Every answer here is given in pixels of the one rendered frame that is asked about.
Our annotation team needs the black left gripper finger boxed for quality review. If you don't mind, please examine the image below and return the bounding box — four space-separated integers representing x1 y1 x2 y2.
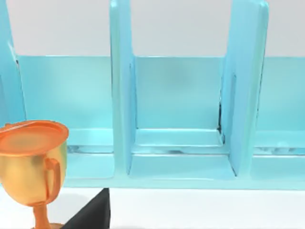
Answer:
60 187 112 229

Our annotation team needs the gold trophy cup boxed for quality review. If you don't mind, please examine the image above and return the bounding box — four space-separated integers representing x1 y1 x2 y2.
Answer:
0 120 70 229

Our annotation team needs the light blue rack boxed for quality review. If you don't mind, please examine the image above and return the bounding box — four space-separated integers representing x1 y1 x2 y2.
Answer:
0 0 305 189

